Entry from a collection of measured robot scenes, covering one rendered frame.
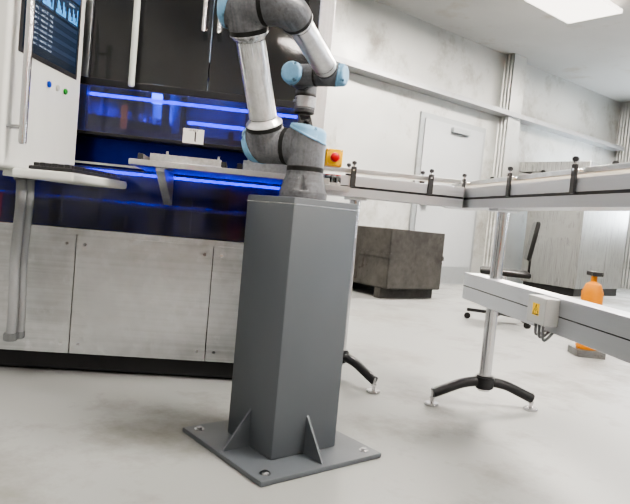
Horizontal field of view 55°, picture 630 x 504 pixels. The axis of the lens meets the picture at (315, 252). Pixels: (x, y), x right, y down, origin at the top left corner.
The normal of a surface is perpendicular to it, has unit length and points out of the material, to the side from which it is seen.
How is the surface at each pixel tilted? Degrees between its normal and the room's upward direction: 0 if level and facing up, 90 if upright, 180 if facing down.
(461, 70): 90
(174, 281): 90
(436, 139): 90
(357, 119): 90
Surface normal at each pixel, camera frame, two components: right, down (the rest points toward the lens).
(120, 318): 0.13, 0.07
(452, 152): 0.62, 0.11
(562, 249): -0.77, -0.04
